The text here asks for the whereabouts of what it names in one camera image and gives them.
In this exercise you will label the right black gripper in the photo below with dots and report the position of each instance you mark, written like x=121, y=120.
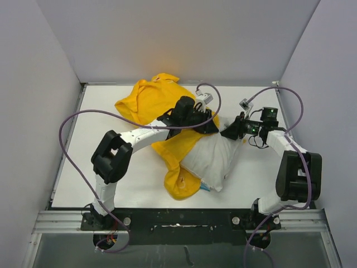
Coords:
x=232, y=131

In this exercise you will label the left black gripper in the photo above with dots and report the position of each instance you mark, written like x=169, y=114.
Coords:
x=208, y=128

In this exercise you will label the white pillow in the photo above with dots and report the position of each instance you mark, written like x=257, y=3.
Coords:
x=213, y=156

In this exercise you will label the yellow printed pillowcase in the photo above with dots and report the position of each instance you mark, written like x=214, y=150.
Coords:
x=146, y=102

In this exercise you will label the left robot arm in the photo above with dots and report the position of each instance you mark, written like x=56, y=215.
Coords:
x=113, y=154

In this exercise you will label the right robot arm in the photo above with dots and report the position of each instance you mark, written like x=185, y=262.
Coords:
x=298, y=181

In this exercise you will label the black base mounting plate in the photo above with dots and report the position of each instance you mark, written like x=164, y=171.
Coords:
x=180, y=226

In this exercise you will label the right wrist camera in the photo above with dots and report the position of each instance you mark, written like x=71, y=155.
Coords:
x=247, y=106

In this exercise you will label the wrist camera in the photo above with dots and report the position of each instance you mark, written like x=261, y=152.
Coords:
x=247, y=106
x=203, y=99

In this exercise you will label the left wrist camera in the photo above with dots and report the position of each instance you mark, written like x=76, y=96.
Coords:
x=203, y=99

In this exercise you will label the aluminium frame rail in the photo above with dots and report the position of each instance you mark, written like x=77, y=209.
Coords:
x=304, y=239

